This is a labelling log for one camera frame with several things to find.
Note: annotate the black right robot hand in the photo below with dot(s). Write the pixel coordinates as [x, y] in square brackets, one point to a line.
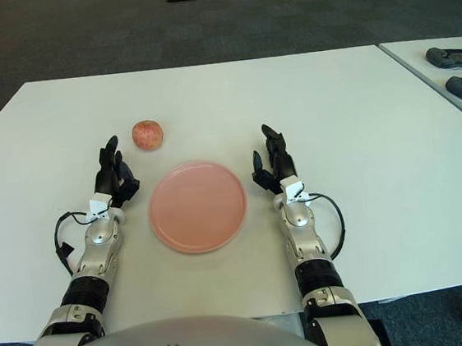
[281, 161]

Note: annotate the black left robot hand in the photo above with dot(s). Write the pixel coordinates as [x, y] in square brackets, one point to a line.
[113, 177]

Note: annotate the red yellow apple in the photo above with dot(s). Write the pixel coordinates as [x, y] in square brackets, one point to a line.
[147, 135]

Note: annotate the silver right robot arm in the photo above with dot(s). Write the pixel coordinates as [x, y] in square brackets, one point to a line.
[302, 219]

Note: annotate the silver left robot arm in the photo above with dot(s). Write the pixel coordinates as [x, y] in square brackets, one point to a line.
[97, 236]

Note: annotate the pink round plate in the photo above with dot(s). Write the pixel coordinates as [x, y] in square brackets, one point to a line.
[197, 207]

